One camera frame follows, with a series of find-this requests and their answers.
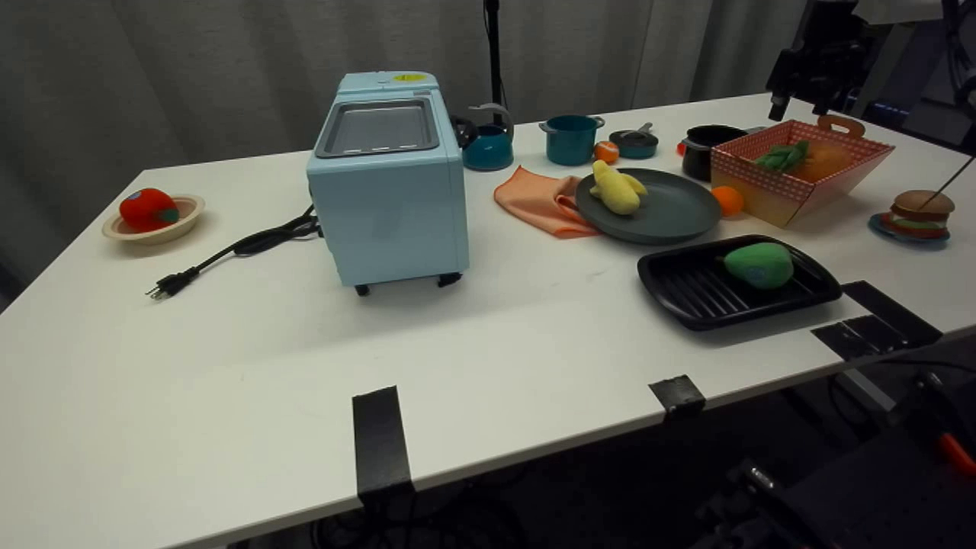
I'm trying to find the black tape strip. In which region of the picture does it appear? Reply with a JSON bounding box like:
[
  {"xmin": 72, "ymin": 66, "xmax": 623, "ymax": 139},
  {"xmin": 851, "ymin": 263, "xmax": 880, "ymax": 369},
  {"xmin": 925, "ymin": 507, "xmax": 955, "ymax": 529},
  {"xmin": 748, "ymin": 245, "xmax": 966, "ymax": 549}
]
[
  {"xmin": 350, "ymin": 385, "xmax": 415, "ymax": 500},
  {"xmin": 650, "ymin": 371, "xmax": 709, "ymax": 421},
  {"xmin": 813, "ymin": 314, "xmax": 888, "ymax": 359},
  {"xmin": 842, "ymin": 280, "xmax": 942, "ymax": 346}
]

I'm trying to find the red toy pepper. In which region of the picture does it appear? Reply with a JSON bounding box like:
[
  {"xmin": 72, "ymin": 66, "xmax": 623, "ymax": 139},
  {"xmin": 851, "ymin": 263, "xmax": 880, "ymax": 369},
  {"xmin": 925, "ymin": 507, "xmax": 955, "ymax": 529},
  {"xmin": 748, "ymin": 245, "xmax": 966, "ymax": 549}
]
[{"xmin": 116, "ymin": 185, "xmax": 182, "ymax": 235}]

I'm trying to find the black ribbed tray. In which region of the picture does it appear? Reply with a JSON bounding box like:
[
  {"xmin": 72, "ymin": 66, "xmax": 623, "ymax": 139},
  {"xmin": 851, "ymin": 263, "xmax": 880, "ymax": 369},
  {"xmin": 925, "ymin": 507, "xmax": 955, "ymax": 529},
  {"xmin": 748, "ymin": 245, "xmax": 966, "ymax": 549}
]
[{"xmin": 634, "ymin": 230, "xmax": 848, "ymax": 336}]

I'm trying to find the small teal plate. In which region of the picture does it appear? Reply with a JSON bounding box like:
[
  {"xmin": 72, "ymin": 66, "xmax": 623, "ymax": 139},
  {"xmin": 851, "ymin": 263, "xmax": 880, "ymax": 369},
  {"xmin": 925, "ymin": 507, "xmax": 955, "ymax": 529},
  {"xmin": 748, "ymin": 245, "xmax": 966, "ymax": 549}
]
[{"xmin": 866, "ymin": 209, "xmax": 955, "ymax": 251}]

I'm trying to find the teal toy kettle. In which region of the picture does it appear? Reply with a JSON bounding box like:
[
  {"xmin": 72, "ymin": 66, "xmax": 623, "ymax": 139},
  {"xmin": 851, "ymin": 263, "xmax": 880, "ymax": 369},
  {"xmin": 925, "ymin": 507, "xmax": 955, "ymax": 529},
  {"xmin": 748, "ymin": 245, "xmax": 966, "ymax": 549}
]
[{"xmin": 452, "ymin": 101, "xmax": 519, "ymax": 172}]

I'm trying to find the pink toy food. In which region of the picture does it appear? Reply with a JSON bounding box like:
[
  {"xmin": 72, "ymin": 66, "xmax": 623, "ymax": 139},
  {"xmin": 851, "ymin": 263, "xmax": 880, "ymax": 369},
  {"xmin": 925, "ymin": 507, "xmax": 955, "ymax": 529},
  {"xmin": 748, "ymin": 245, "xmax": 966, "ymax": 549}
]
[{"xmin": 491, "ymin": 163, "xmax": 603, "ymax": 240}]

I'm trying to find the light blue toaster oven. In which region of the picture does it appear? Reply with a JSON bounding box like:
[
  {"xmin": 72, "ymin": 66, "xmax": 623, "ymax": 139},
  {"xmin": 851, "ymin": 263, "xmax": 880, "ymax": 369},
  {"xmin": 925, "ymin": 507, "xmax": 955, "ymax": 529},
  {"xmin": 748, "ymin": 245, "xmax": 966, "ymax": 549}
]
[{"xmin": 306, "ymin": 66, "xmax": 474, "ymax": 299}]

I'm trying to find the dark grey round plate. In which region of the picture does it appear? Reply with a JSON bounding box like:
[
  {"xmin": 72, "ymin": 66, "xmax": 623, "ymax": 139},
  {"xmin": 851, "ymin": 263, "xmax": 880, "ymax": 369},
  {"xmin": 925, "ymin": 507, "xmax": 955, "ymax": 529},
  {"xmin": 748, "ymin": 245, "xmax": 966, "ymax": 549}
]
[{"xmin": 573, "ymin": 163, "xmax": 727, "ymax": 248}]

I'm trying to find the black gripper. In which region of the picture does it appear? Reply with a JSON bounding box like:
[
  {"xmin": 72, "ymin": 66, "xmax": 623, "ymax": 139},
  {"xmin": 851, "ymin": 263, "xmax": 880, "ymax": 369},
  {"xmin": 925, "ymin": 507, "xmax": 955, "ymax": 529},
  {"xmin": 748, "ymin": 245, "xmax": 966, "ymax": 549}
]
[{"xmin": 766, "ymin": 0, "xmax": 870, "ymax": 118}]

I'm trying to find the yellow stuffed banana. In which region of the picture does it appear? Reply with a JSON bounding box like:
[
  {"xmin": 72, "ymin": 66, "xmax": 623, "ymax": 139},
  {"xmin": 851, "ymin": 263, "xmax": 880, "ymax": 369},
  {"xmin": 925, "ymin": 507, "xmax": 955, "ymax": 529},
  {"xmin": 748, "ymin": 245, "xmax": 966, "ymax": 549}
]
[{"xmin": 588, "ymin": 159, "xmax": 650, "ymax": 219}]

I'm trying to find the green stuffed fruit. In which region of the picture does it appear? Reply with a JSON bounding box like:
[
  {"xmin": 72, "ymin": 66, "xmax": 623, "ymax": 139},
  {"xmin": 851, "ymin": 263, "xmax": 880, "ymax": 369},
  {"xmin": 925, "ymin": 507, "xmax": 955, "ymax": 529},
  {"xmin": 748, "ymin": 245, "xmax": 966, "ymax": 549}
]
[{"xmin": 721, "ymin": 240, "xmax": 797, "ymax": 291}]

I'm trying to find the toy hamburger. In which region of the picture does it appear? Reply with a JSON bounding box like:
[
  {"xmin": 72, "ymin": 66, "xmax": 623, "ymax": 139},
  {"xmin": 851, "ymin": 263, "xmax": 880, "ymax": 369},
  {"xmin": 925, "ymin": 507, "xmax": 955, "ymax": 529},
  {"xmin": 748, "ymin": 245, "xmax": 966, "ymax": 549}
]
[{"xmin": 886, "ymin": 185, "xmax": 959, "ymax": 245}]

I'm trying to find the grey curtain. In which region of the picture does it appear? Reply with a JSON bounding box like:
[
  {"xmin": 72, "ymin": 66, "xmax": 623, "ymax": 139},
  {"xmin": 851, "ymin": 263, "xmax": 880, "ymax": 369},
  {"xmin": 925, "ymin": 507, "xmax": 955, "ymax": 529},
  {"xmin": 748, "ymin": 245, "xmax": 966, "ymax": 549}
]
[{"xmin": 0, "ymin": 0, "xmax": 818, "ymax": 179}]

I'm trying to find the black power cable with plug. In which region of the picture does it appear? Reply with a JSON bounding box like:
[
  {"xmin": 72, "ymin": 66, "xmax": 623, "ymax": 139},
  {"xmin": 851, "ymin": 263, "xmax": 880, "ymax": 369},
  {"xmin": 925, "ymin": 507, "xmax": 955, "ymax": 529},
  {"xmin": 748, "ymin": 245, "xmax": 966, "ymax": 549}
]
[{"xmin": 144, "ymin": 203, "xmax": 324, "ymax": 303}]

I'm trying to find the orange yellow stuffed slice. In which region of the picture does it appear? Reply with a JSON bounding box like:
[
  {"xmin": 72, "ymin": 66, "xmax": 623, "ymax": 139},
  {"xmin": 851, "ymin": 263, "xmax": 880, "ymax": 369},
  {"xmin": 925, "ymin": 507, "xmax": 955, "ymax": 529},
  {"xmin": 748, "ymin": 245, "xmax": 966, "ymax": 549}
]
[{"xmin": 709, "ymin": 183, "xmax": 750, "ymax": 219}]

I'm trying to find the black toy pot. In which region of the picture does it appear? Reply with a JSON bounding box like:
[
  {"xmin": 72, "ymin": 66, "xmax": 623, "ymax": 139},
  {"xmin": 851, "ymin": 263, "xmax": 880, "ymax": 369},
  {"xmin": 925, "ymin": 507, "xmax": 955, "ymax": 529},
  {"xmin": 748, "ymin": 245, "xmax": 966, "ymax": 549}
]
[{"xmin": 676, "ymin": 123, "xmax": 753, "ymax": 185}]

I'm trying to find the beige small plate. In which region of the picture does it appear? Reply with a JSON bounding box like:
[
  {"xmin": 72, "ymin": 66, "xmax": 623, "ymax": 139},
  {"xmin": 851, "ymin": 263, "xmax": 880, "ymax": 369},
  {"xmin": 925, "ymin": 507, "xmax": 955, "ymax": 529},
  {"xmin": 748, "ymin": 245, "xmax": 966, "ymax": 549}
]
[{"xmin": 100, "ymin": 193, "xmax": 209, "ymax": 248}]

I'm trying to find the teal toy pot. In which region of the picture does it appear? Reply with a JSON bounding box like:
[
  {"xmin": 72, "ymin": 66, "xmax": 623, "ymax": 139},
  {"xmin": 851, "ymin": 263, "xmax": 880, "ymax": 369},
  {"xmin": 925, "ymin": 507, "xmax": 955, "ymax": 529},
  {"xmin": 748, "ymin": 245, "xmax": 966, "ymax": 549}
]
[{"xmin": 537, "ymin": 111, "xmax": 608, "ymax": 168}]

